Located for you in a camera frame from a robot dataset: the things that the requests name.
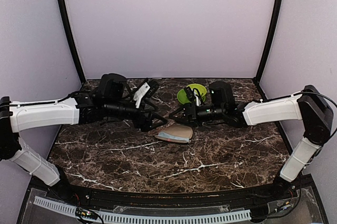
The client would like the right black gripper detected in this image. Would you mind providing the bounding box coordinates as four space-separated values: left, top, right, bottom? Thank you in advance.
170 101 226 128

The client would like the light blue cleaning cloth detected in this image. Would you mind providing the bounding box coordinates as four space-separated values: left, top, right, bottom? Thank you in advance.
155 132 190 143

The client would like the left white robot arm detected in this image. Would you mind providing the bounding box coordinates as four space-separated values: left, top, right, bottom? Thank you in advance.
1 73 167 201

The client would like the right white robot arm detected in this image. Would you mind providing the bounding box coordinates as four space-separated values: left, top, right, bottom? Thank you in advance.
169 81 336 200

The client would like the green plate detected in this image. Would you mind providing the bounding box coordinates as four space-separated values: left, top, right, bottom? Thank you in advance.
177 87 190 104

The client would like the green bowl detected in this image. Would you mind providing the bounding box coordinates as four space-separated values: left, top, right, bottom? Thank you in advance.
188 83 207 102

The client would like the small circuit board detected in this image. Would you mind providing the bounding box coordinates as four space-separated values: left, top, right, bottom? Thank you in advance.
75 207 98 221

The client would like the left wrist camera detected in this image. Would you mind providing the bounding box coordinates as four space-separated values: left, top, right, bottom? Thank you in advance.
133 79 159 109

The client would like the white slotted cable duct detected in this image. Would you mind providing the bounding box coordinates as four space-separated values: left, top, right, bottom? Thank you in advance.
33 196 252 223

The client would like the black table front rail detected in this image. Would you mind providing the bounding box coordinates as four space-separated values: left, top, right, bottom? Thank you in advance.
49 180 300 209

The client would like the right black frame post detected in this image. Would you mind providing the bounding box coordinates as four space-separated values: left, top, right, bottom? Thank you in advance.
254 0 282 85

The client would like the black frame post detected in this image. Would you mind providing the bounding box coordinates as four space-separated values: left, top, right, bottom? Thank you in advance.
57 0 86 84
254 0 282 85

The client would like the left black frame post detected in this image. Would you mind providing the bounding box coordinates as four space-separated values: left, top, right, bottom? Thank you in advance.
57 0 86 84

